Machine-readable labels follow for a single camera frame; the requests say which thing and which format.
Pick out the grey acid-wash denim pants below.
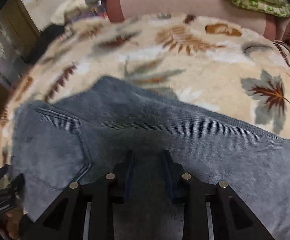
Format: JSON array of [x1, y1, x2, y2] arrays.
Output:
[[11, 77, 290, 239]]

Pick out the pink sofa cushion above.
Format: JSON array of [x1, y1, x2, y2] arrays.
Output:
[[106, 0, 276, 41]]

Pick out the black cloth at bed edge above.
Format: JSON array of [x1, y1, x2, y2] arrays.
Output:
[[24, 24, 65, 65]]

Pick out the person left hand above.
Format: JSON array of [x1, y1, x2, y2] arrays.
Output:
[[6, 206, 24, 239]]

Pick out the brown wooden glass door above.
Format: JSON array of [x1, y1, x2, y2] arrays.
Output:
[[0, 0, 39, 115]]

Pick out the leaf-patterned beige plush blanket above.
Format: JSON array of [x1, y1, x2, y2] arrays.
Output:
[[0, 14, 290, 166]]

